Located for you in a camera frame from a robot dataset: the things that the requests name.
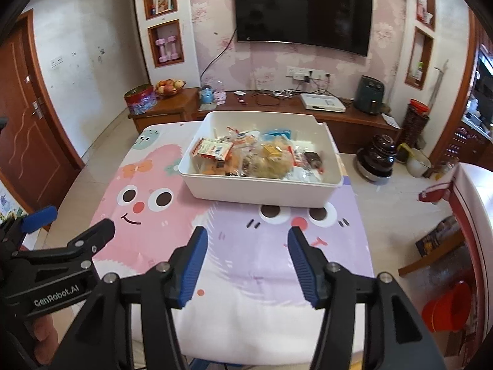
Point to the round red blue tin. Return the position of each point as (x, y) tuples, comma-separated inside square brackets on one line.
[(140, 101)]

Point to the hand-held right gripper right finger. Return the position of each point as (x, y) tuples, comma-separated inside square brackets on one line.
[(304, 266)]

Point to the person's left hand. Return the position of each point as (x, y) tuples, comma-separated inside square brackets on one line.
[(44, 335)]

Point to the small yellow snack packet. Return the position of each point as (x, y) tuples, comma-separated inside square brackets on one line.
[(271, 150)]

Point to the wooden doorway frame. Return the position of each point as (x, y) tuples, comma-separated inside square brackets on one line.
[(452, 115)]

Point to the clear packet puffed rice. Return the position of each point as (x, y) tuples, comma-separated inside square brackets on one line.
[(273, 167)]

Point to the blue snow globe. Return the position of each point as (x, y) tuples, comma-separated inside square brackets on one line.
[(207, 94)]

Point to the picture frame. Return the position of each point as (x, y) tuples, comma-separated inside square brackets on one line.
[(161, 0)]

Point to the colourful children's poster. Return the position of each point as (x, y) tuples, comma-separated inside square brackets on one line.
[(9, 204)]

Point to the white red-trimmed appliance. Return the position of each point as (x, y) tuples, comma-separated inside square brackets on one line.
[(473, 200)]

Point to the metal mop pole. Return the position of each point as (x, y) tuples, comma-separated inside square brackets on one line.
[(437, 82)]

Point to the fruit-filled bowl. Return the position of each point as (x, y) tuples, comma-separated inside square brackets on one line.
[(170, 88)]

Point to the round blueberry cake packet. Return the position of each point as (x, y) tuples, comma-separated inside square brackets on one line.
[(244, 138)]

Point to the white wall socket panel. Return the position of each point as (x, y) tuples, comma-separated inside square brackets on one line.
[(294, 72)]

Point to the tall dark red-lidded container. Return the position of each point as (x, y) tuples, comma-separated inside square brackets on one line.
[(414, 125)]

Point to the dark green air fryer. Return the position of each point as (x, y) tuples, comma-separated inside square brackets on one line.
[(369, 96)]

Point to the red white cookie packet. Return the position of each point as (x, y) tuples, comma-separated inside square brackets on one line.
[(212, 148)]

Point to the brown wooden door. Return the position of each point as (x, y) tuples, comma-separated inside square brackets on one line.
[(30, 142)]

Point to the white paper sheet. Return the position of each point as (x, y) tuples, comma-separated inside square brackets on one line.
[(391, 120)]

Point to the black wall television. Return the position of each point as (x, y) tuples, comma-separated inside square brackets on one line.
[(304, 11)]

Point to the cartoon printed tablecloth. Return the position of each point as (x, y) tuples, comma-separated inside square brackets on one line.
[(250, 277)]

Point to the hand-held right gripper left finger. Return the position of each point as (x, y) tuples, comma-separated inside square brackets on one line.
[(192, 266)]

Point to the dark snack red-striped packet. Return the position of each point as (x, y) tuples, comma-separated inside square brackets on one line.
[(312, 158)]

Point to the brown ceramic jar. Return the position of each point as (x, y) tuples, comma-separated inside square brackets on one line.
[(375, 154)]

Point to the wooden side cabinet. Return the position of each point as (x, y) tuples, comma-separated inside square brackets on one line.
[(169, 110)]

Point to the white bucket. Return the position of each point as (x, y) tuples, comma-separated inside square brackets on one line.
[(418, 165)]

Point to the clear packet orange pastry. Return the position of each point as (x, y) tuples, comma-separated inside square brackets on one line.
[(221, 168)]

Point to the white mug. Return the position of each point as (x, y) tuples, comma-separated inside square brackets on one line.
[(427, 18)]

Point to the white plastic storage box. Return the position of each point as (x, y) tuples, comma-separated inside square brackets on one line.
[(250, 192)]

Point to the white set-top box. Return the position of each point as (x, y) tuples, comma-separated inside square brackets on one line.
[(321, 102)]

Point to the dark colourful carton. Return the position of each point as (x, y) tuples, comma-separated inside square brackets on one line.
[(435, 239)]

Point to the long wooden television cabinet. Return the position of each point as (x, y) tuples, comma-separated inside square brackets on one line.
[(358, 123)]

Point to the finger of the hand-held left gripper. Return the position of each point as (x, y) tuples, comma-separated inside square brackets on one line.
[(96, 237), (38, 219)]

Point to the blue white candy packet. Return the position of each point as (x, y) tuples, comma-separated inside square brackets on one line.
[(277, 134)]

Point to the red plastic bucket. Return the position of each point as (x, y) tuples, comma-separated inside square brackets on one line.
[(446, 308)]

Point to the low wooden stool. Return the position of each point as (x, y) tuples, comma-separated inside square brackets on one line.
[(423, 262)]

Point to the small green bottle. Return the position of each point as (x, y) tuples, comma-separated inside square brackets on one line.
[(420, 70)]

